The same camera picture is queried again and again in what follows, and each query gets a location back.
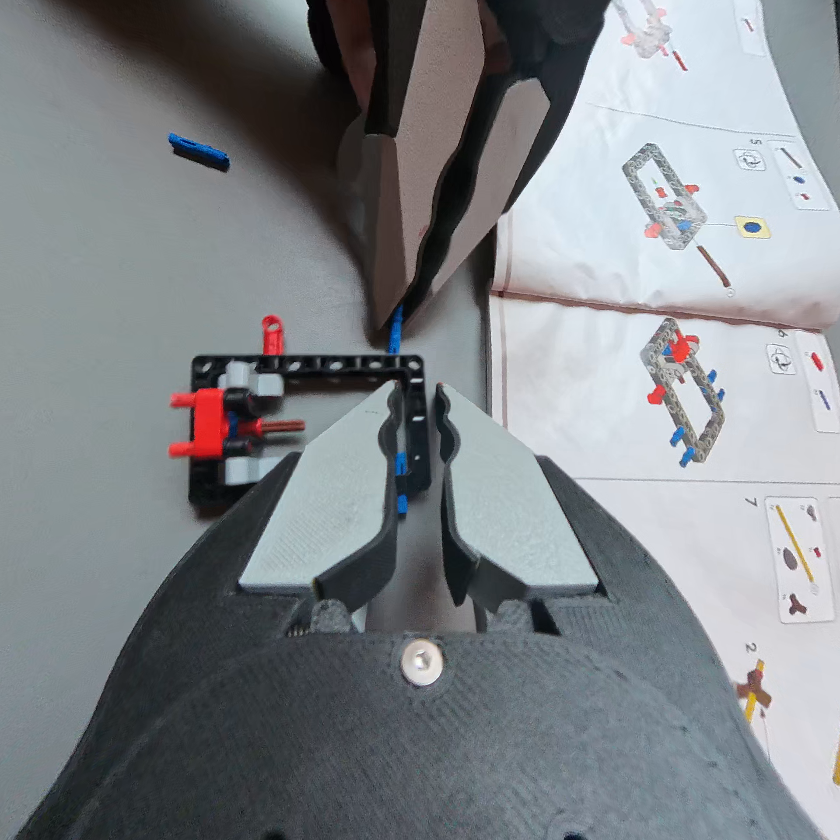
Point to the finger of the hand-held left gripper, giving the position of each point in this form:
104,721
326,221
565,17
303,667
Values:
505,151
407,197

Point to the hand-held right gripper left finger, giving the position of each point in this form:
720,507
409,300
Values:
321,518

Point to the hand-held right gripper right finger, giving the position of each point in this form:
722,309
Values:
518,518

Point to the black lego frame assembly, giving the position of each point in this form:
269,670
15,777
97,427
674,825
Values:
315,364

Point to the person's left hand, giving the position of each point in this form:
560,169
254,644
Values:
358,65

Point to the white instruction booklet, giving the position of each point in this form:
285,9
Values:
590,394

